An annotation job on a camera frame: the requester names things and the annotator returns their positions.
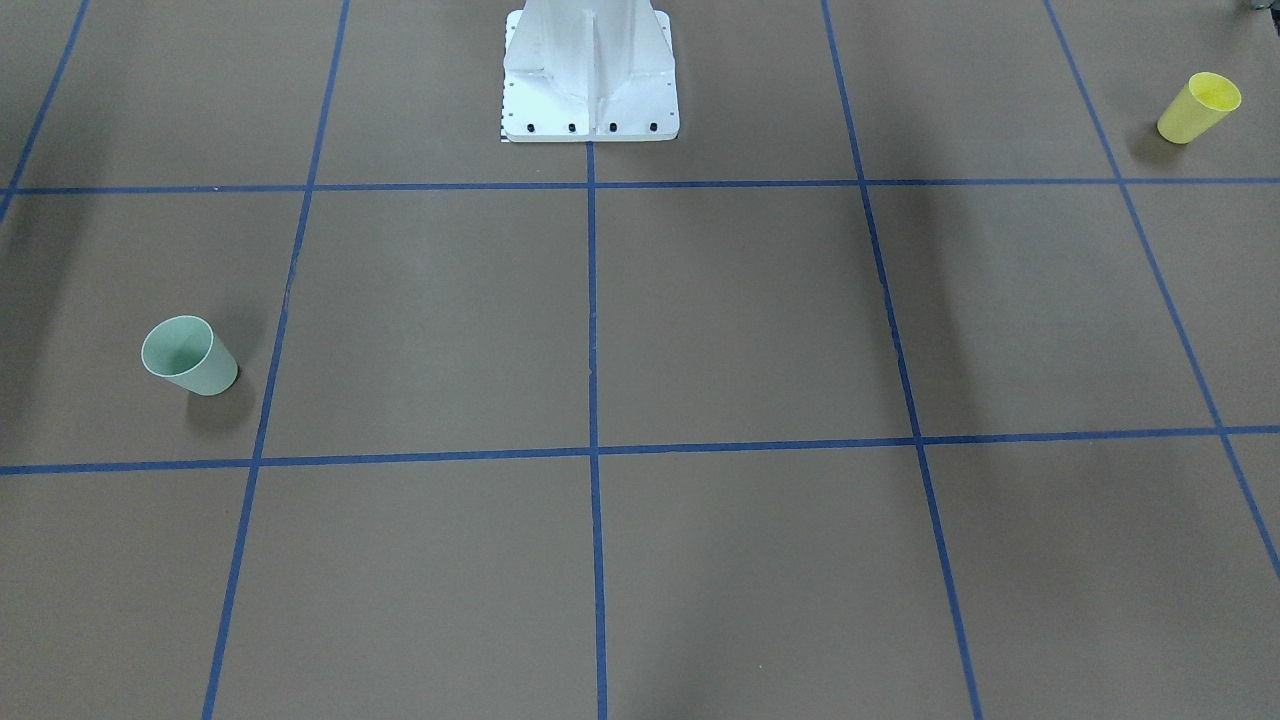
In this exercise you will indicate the yellow plastic cup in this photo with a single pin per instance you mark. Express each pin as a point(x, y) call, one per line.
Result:
point(1201, 103)

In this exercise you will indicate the green plastic cup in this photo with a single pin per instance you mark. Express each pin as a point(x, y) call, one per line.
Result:
point(186, 351)

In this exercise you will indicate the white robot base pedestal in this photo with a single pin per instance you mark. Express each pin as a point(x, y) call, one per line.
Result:
point(589, 71)

